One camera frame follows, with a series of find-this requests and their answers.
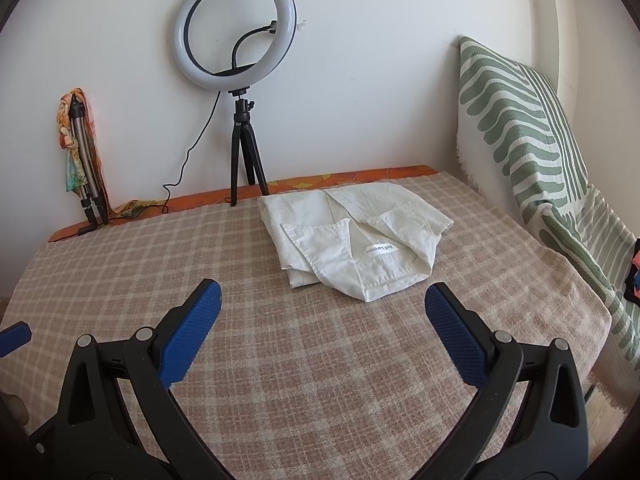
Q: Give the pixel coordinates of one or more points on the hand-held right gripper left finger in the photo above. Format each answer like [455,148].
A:
[192,330]

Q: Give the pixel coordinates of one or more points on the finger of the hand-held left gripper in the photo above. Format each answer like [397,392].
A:
[15,339]

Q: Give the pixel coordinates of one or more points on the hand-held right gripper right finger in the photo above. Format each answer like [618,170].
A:
[455,335]

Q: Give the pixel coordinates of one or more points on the white shirt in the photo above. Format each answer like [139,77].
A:
[380,270]

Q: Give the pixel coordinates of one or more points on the colourful folded clothes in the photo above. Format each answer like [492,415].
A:
[634,275]

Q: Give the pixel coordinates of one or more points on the beige plaid blanket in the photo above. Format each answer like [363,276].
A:
[300,360]

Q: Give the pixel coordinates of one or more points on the orange bed sheet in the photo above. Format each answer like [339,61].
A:
[200,197]

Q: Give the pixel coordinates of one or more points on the folded grey tripod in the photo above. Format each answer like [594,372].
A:
[85,160]

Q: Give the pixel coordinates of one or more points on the green striped white pillow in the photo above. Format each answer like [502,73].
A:
[515,125]

